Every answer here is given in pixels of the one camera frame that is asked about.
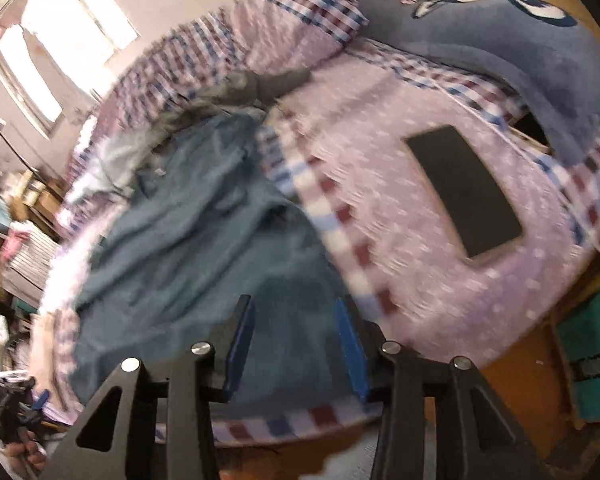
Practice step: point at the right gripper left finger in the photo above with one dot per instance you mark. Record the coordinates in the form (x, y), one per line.
(152, 421)

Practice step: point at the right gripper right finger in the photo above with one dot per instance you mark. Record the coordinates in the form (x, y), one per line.
(477, 437)

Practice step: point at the dark teal sweater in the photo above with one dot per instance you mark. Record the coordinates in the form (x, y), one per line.
(192, 242)

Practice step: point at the black clothes rack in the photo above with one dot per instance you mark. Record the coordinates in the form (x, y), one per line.
(14, 160)

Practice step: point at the person left hand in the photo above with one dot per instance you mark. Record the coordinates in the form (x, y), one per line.
(18, 454)

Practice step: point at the teal green box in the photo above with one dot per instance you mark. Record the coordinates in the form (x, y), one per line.
(578, 337)

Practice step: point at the clear plastic storage bag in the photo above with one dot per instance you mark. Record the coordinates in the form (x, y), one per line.
(25, 259)

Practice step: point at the cardboard boxes stack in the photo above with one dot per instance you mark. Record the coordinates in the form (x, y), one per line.
(30, 199)

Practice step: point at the black smartphone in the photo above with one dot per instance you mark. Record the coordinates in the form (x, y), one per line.
(474, 206)

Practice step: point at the light blue garment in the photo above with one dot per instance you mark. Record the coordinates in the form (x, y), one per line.
(112, 166)

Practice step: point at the plaid bed sheet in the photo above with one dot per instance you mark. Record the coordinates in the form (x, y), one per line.
(334, 147)

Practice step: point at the window with curtain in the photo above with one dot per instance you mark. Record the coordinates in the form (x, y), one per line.
(55, 56)

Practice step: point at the olive green garment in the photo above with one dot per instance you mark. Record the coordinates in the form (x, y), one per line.
(238, 90)

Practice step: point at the dark blue plush pillow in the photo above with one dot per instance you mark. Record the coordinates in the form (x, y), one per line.
(539, 50)

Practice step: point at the plaid folded quilt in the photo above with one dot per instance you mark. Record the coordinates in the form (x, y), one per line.
(259, 34)

